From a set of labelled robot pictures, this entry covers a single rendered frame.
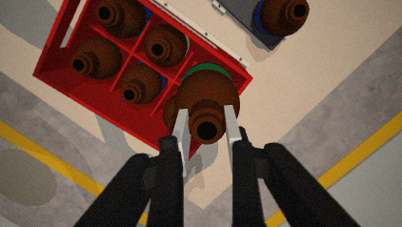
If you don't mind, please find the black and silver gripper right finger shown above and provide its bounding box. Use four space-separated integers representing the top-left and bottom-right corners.
224 105 361 227

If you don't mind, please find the grey rectangular tray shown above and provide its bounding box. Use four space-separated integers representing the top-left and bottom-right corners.
216 0 286 51

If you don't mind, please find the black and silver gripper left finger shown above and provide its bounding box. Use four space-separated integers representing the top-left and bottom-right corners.
73 109 191 227

